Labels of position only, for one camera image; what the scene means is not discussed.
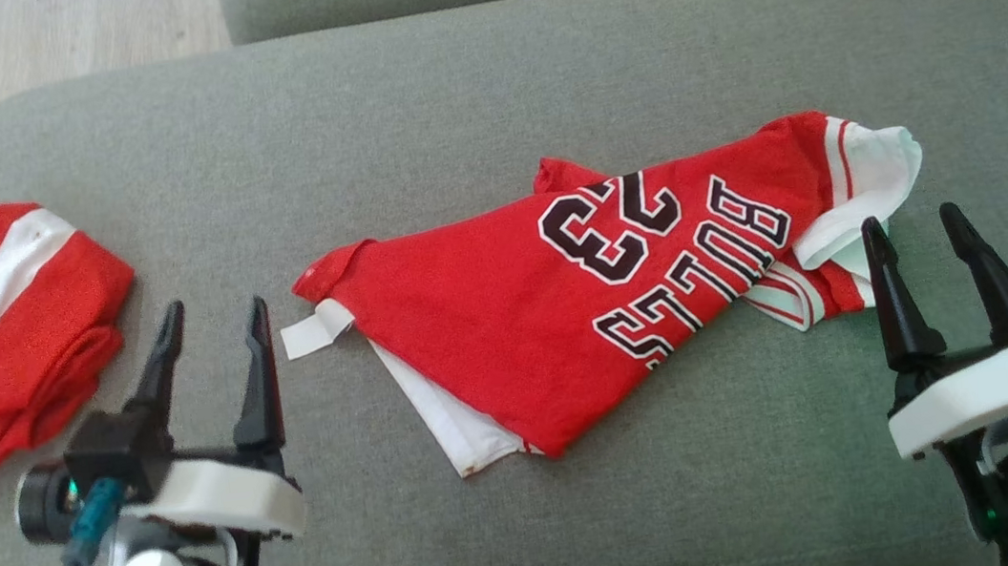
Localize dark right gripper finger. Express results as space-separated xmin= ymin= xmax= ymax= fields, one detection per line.
xmin=938 ymin=196 xmax=1008 ymax=353
xmin=859 ymin=210 xmax=950 ymax=377

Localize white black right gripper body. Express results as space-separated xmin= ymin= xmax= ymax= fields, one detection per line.
xmin=879 ymin=342 xmax=1008 ymax=465

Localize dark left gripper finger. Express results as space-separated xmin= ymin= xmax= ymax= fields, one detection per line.
xmin=218 ymin=295 xmax=286 ymax=451
xmin=115 ymin=300 xmax=199 ymax=435

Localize red Bulls basketball jersey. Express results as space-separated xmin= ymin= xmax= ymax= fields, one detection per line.
xmin=262 ymin=98 xmax=956 ymax=498

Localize red shorts with white stripe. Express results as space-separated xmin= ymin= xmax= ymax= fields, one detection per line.
xmin=0 ymin=183 xmax=163 ymax=512

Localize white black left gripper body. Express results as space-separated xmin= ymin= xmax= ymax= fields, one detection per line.
xmin=12 ymin=430 xmax=312 ymax=566

